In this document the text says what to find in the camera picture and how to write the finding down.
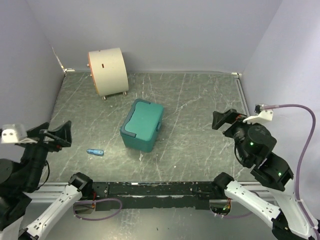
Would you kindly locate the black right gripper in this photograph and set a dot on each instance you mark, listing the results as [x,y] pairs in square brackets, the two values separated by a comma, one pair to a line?
[230,116]

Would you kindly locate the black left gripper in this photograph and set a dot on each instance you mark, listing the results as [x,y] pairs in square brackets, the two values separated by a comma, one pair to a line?
[62,136]

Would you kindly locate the teal medicine kit box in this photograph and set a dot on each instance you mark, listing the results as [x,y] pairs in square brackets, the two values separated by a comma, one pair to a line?
[142,125]

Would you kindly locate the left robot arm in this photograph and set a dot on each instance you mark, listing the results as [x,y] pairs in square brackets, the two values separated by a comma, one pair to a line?
[19,179]

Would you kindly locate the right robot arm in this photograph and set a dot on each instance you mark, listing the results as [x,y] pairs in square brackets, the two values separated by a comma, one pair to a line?
[289,219]

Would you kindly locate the blue transparent small bottle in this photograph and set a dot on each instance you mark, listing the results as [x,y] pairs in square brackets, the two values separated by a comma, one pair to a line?
[95,152]

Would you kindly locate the cream cylindrical cabinet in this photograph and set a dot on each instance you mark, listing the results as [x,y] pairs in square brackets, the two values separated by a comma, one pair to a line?
[108,72]

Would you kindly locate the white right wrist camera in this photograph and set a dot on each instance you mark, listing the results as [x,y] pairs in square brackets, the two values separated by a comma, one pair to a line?
[262,115]

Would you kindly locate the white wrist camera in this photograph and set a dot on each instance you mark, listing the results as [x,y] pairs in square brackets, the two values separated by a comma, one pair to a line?
[15,134]
[262,115]

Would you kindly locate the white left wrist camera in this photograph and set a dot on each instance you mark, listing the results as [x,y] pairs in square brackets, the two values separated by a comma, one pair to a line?
[15,134]

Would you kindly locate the aluminium frame rail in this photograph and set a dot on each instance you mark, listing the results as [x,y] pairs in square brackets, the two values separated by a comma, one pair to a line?
[51,190]

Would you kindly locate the metal corner bracket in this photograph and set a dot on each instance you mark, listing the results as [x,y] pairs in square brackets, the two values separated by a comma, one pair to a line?
[68,70]

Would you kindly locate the black mounting base rail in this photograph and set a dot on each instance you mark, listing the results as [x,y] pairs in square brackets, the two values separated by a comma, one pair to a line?
[200,195]

